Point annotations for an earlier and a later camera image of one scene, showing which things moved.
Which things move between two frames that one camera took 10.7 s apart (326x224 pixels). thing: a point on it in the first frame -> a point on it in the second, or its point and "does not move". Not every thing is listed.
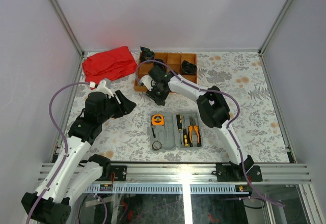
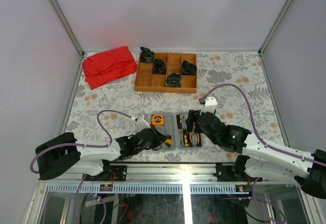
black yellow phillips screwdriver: [179, 120] does not move
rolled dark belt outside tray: [146, 54] does not move
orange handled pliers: [192, 125] does not move
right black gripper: [159, 100] -> [192, 117]
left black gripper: [125, 107] -> [159, 138]
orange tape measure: [157, 119] does not move
